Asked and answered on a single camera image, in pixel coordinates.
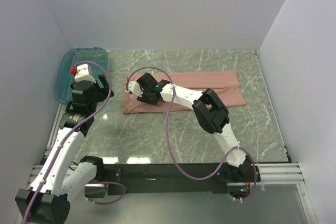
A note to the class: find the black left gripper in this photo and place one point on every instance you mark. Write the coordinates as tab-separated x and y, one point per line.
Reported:
103	91

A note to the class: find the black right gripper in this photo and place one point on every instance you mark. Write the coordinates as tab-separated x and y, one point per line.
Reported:
144	99

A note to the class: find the pink t shirt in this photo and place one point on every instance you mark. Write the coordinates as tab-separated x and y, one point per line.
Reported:
189	87

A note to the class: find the teal transparent plastic bin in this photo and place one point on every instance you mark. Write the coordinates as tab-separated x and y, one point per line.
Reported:
79	64

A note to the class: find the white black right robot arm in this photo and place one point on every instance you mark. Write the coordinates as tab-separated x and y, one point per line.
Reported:
211	113

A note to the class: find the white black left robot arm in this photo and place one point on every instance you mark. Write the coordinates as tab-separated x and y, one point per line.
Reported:
48	198

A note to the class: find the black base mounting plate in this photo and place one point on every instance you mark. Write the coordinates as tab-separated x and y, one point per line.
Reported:
166	178

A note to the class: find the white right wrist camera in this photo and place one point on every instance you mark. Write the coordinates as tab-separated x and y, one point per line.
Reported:
134	88

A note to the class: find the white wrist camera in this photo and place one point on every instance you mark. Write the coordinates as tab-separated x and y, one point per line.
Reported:
134	88
82	73

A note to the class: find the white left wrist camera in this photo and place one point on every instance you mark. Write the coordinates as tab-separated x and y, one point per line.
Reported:
82	73

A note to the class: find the aluminium left side rail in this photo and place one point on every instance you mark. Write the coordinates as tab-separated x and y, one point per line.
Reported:
53	134

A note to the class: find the aluminium front frame rail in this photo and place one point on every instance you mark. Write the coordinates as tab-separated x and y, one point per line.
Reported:
280	174

